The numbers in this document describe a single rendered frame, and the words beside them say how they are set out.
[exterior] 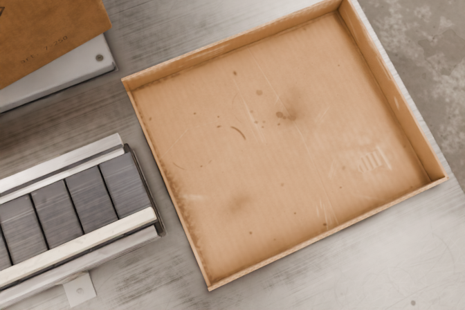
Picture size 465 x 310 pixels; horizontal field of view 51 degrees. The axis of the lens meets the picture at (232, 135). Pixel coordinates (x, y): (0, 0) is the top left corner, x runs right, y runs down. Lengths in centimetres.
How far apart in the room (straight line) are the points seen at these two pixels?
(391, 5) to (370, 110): 112
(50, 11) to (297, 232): 36
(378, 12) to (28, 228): 138
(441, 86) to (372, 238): 111
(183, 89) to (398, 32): 117
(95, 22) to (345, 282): 42
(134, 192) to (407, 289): 33
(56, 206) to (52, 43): 19
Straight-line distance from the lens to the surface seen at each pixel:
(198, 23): 65
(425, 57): 169
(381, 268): 61
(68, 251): 51
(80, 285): 59
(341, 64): 65
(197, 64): 62
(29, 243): 56
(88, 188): 55
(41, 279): 56
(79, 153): 47
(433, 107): 164
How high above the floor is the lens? 141
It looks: 75 degrees down
